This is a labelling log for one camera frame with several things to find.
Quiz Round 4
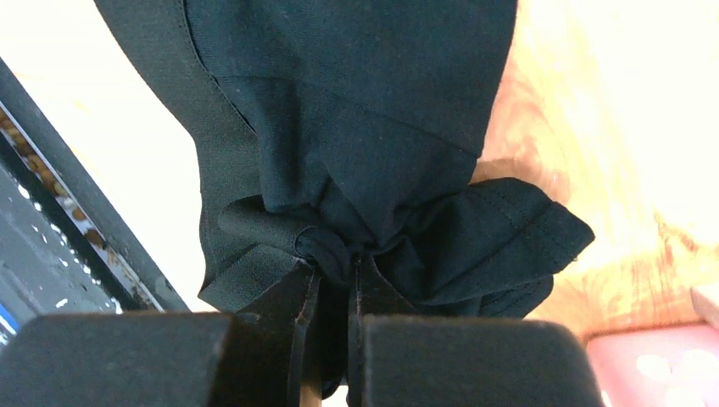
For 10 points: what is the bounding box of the black underwear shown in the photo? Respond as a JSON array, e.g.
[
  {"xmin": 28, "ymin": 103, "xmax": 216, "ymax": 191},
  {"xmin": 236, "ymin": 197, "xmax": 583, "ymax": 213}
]
[{"xmin": 97, "ymin": 1, "xmax": 594, "ymax": 398}]

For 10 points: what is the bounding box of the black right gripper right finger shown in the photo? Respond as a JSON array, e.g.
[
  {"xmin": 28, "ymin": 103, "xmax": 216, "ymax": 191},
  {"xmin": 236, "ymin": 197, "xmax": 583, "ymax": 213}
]
[{"xmin": 346, "ymin": 256, "xmax": 603, "ymax": 406}]

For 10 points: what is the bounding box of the pink plastic laundry basket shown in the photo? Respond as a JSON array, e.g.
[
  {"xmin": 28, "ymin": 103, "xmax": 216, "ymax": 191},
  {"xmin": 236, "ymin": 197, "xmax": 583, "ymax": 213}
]
[{"xmin": 587, "ymin": 324, "xmax": 718, "ymax": 407}]

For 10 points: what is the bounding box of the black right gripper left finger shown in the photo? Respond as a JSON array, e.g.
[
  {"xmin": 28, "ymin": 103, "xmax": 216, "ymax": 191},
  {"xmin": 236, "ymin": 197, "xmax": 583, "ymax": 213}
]
[{"xmin": 1, "ymin": 265, "xmax": 321, "ymax": 406}]

